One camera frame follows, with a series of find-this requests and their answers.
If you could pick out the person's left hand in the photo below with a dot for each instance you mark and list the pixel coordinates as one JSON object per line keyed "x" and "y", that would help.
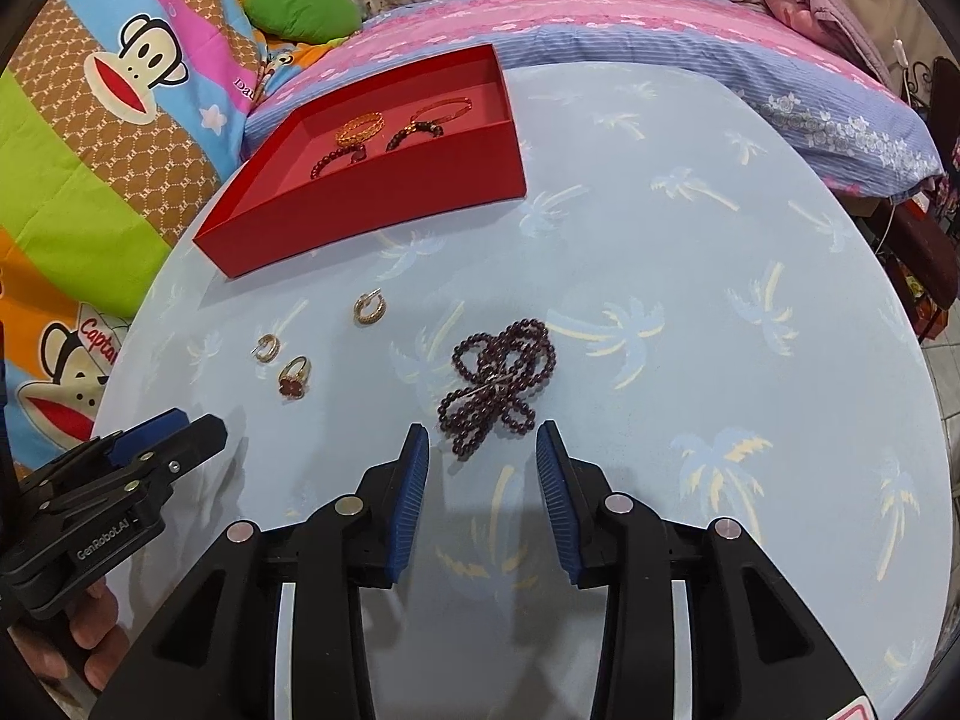
{"x": 82, "y": 645}

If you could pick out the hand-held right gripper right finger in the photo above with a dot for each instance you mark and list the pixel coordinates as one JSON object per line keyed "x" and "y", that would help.
{"x": 559, "y": 510}

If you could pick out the red cardboard box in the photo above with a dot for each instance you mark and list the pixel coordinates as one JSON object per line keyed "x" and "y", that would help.
{"x": 337, "y": 225}

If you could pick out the wide gold woven bangle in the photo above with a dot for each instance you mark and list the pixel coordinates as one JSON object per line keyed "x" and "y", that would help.
{"x": 341, "y": 136}

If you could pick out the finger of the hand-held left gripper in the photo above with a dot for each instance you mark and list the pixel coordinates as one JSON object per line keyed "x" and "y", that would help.
{"x": 199, "y": 446}
{"x": 150, "y": 431}

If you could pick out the thin gold bangle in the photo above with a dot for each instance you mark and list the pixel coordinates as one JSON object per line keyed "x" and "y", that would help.
{"x": 461, "y": 109}

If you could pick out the green plush cushion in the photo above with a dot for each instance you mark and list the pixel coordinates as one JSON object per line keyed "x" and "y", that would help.
{"x": 300, "y": 11}

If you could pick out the crumpled purple-pink cloth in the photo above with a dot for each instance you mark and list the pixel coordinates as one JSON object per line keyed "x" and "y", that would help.
{"x": 817, "y": 7}

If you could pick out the colourful cartoon monkey blanket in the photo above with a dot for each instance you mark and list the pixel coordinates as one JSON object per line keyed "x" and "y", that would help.
{"x": 112, "y": 165}

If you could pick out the pink and blue striped quilt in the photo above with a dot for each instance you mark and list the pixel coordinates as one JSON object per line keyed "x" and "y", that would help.
{"x": 675, "y": 30}

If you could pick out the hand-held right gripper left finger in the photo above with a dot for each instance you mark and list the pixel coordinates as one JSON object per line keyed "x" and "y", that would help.
{"x": 405, "y": 510}

